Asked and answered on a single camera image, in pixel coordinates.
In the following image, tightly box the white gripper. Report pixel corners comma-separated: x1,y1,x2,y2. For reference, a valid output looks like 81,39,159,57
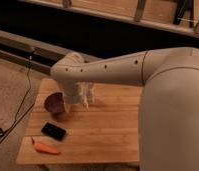
61,83,96,111

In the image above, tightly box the black eraser block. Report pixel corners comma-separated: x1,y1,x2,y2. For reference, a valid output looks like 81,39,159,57
41,123,66,141

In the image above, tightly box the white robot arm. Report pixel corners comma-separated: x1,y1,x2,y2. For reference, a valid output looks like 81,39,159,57
50,47,199,171

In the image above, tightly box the purple bowl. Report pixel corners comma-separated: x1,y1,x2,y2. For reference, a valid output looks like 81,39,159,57
44,92,65,115

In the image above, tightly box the orange carrot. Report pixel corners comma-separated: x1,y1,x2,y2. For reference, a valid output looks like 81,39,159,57
31,138,60,155

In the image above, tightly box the black cable on floor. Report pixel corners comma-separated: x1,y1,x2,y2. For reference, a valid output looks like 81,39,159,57
0,49,37,152

